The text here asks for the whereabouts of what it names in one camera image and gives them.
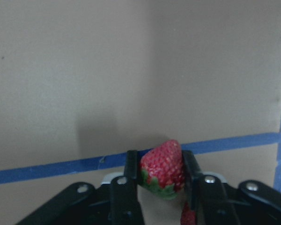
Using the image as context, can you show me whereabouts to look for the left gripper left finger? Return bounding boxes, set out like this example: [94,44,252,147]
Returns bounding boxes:
[110,150,145,225]

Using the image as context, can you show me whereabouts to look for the red strawberry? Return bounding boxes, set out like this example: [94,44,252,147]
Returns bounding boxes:
[139,139,185,200]
[180,202,196,225]

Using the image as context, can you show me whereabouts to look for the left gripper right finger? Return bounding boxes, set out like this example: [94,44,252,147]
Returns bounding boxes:
[182,150,241,225]

